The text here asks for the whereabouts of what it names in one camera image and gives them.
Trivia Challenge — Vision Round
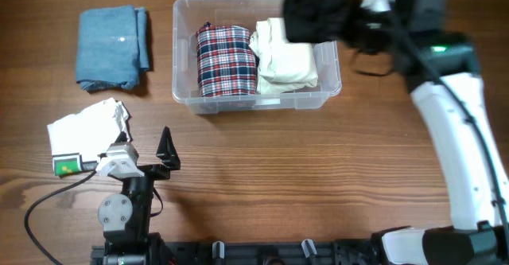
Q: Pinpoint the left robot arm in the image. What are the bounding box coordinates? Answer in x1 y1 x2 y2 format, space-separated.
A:
90 127 181 265

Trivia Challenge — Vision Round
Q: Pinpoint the clear plastic storage bin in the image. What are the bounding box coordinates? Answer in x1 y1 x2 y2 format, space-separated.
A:
172 0 342 115

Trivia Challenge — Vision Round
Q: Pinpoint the cream white cloth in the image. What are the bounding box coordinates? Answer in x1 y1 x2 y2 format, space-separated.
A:
249 18 318 95

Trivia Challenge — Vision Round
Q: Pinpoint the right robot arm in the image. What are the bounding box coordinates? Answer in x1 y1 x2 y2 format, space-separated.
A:
346 0 508 264

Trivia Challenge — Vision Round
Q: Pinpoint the plaid flannel cloth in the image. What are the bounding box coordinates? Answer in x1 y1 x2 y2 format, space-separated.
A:
196 22 257 97

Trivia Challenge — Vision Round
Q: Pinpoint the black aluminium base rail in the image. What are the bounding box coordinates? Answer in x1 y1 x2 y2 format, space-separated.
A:
90 239 383 265

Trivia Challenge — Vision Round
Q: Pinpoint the white cloth with green label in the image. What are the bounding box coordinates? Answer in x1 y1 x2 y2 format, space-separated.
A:
47 98 130 177

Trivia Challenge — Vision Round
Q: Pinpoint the blue denim cloth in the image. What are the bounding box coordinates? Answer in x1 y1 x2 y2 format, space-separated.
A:
76 5 150 92

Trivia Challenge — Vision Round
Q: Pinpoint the black cloth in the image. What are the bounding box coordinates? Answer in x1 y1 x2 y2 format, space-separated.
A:
282 0 345 44

